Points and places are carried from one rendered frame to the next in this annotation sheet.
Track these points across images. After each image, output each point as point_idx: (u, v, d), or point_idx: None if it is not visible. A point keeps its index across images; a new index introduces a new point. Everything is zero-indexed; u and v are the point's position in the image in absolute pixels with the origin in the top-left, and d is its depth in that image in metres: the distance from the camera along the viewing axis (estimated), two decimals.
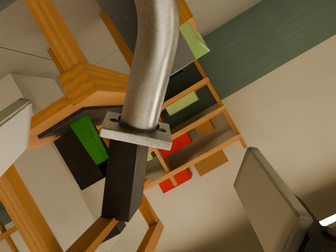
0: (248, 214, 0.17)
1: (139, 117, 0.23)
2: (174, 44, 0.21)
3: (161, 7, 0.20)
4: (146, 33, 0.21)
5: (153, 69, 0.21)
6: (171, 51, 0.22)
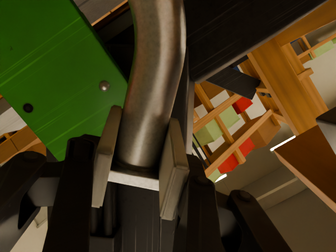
0: (159, 176, 0.18)
1: (136, 152, 0.18)
2: (179, 62, 0.17)
3: (164, 16, 0.16)
4: (144, 48, 0.17)
5: (154, 93, 0.17)
6: (176, 70, 0.17)
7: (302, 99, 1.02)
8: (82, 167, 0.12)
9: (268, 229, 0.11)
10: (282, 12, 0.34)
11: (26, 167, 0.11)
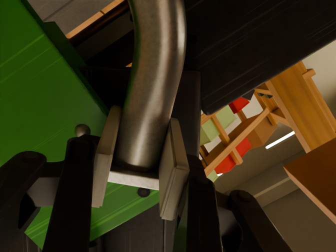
0: (159, 176, 0.18)
1: (137, 153, 0.18)
2: (180, 62, 0.17)
3: (165, 16, 0.16)
4: (145, 48, 0.16)
5: (155, 93, 0.17)
6: (177, 70, 0.17)
7: (311, 107, 0.93)
8: (82, 167, 0.12)
9: (268, 229, 0.11)
10: (327, 23, 0.25)
11: (26, 167, 0.11)
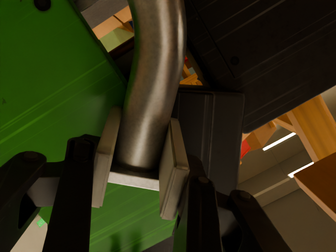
0: (159, 176, 0.18)
1: (137, 154, 0.18)
2: (180, 62, 0.17)
3: (165, 17, 0.16)
4: (145, 49, 0.16)
5: (155, 94, 0.17)
6: (177, 71, 0.17)
7: (319, 115, 0.94)
8: (82, 167, 0.12)
9: (268, 229, 0.11)
10: None
11: (26, 167, 0.11)
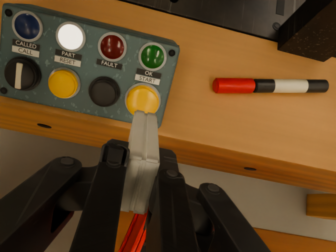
0: None
1: None
2: None
3: None
4: None
5: None
6: None
7: None
8: (114, 172, 0.12)
9: (238, 221, 0.11)
10: None
11: (61, 172, 0.12)
